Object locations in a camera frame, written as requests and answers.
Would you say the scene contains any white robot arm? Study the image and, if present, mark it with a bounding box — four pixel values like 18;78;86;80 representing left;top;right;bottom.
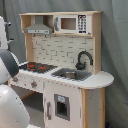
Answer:
0;16;30;128

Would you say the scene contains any wooden toy kitchen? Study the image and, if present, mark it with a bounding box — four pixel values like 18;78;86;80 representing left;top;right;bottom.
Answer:
10;11;114;128

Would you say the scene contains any grey toy sink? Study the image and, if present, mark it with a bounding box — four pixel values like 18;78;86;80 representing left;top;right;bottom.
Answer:
52;68;92;81

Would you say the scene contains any black toy faucet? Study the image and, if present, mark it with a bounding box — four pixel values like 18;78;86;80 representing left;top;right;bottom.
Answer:
74;50;94;71

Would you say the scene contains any black toy stovetop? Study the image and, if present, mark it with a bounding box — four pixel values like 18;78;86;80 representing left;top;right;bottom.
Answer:
19;62;55;73

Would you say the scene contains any right red stove knob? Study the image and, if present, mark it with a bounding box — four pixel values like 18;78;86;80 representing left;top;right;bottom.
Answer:
31;81;37;88

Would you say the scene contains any white cabinet door with dispenser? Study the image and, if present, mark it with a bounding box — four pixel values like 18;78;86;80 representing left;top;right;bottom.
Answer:
44;82;82;128

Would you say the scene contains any white toy microwave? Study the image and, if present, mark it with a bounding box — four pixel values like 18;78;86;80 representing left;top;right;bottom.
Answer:
54;15;91;34

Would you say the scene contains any grey range hood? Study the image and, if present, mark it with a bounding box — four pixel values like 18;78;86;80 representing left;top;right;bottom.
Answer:
24;16;53;34

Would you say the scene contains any grey backdrop curtain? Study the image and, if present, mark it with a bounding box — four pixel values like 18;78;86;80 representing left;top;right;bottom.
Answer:
0;0;128;128

